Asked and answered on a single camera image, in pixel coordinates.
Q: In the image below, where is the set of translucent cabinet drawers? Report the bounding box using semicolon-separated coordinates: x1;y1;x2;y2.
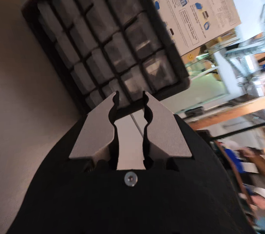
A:
37;0;179;110

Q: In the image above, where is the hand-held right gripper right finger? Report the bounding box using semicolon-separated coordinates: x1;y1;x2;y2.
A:
142;91;193;170

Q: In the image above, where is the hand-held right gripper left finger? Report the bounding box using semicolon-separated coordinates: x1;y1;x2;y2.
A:
68;91;120;170

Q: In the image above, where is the instruction poster on cardboard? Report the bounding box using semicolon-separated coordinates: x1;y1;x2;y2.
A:
143;0;241;57

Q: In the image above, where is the wooden board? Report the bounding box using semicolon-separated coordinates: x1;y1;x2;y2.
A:
188;97;265;131

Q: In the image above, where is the black drawer cabinet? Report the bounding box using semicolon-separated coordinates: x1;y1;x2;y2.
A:
21;0;191;121

